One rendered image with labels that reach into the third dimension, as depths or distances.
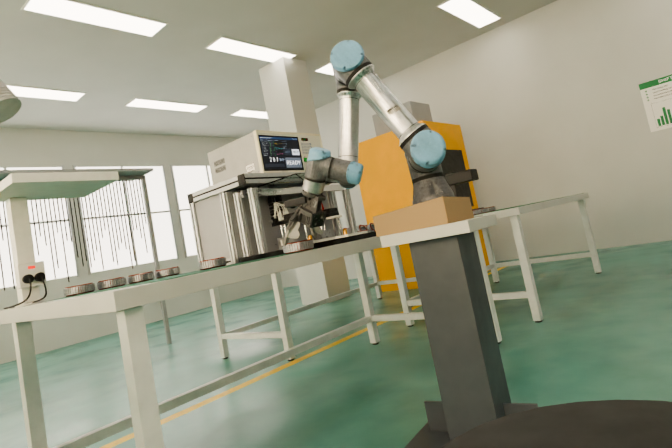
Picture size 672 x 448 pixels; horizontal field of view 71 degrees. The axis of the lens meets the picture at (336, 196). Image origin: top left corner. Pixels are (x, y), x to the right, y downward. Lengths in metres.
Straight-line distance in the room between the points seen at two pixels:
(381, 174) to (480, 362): 4.54
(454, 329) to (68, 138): 7.74
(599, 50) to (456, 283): 5.70
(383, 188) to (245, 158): 3.94
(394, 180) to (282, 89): 1.96
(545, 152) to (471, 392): 5.61
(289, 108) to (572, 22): 3.85
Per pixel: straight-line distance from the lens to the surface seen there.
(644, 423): 0.53
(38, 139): 8.62
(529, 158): 7.17
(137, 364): 1.37
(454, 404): 1.79
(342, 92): 1.79
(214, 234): 2.26
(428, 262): 1.68
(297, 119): 6.39
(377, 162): 6.08
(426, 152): 1.57
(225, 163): 2.37
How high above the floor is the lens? 0.77
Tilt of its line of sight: 5 degrees up
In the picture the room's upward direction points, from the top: 11 degrees counter-clockwise
